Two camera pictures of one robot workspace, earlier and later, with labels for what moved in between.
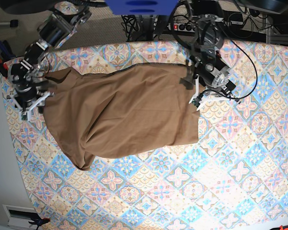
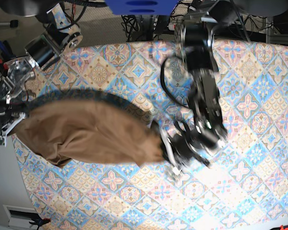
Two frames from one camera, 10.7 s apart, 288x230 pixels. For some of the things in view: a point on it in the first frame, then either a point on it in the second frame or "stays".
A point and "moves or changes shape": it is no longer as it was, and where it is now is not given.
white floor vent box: [18, 216] stays
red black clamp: [3, 67] stays
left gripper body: [26, 97] -> [3, 121]
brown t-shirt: [89, 115] moves or changes shape
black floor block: [14, 23] stays
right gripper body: [213, 94] -> [180, 149]
